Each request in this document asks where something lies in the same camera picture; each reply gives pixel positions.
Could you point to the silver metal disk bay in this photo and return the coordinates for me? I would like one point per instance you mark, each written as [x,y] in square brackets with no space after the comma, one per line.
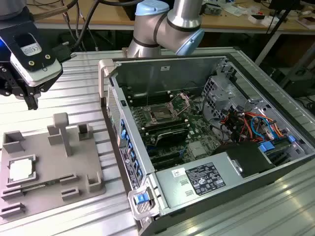
[221,94]

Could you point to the green motherboard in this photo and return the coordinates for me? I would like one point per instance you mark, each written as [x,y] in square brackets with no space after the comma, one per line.
[197,132]

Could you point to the grey parts rack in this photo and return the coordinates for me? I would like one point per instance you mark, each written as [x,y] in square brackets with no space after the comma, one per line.
[49,167]

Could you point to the CPU with silver top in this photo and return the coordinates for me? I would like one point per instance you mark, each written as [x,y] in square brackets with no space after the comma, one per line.
[21,169]

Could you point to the large blue plastic latch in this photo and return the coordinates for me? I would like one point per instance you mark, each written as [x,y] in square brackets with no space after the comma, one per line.
[267,147]

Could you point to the small white box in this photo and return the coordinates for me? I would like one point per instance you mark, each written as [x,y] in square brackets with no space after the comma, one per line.
[259,20]

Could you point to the black RAM slot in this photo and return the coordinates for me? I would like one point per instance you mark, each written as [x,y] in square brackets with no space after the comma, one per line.
[150,100]
[167,128]
[147,94]
[165,123]

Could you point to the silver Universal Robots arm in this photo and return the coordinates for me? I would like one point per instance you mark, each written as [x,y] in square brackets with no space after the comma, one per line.
[152,27]

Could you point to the black stand pole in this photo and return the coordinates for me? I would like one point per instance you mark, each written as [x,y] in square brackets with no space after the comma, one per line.
[278,19]

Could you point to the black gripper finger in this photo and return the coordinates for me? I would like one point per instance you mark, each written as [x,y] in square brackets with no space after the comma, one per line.
[31,102]

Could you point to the green RAM stick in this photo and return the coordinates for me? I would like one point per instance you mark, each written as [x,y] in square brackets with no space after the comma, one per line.
[39,186]

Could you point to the silver square heatsink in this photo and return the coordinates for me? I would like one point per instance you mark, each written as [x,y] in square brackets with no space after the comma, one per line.
[197,149]

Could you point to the grey power supply unit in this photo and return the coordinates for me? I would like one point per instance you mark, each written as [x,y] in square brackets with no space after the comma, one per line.
[172,191]

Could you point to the black plastic air shroud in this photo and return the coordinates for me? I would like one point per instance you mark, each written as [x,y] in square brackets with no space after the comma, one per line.
[248,157]

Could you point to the white desk leg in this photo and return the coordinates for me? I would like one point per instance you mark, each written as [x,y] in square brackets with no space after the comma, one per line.
[268,48]

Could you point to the black equipment box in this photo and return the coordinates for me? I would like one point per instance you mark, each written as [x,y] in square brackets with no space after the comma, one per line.
[300,83]

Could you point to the black expansion card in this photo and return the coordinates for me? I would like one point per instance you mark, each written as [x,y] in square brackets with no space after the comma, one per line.
[172,138]

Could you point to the black expansion slot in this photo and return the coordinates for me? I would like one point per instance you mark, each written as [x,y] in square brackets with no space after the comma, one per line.
[167,157]

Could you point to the CPU socket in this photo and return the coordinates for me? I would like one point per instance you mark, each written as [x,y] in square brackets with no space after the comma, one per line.
[160,114]

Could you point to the small blue plastic latch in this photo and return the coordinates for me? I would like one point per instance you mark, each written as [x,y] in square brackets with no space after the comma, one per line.
[291,138]

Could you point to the wooden desk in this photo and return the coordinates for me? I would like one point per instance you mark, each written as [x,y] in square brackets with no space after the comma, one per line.
[246,24]

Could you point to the open PC case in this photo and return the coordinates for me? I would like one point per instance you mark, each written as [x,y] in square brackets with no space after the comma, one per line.
[172,66]

